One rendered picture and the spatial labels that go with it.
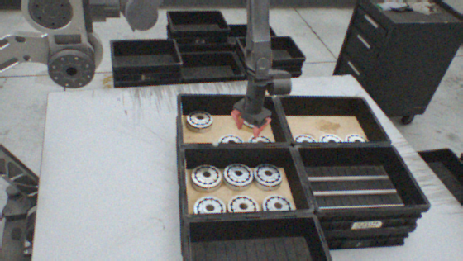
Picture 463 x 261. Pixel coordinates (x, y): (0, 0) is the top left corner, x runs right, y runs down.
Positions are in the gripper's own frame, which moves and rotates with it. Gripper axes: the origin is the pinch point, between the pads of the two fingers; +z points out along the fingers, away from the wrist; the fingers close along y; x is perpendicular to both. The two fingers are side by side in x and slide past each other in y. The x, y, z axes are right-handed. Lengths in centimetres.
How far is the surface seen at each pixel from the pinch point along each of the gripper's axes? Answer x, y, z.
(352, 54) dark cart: -182, 31, 55
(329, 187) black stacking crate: -21.0, -25.4, 23.1
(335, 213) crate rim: -3.4, -33.9, 13.9
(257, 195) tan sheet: 0.4, -8.7, 23.1
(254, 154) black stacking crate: -8.5, 0.6, 16.4
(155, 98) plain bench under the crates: -24, 67, 36
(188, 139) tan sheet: -3.2, 27.2, 23.0
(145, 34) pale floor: -148, 213, 104
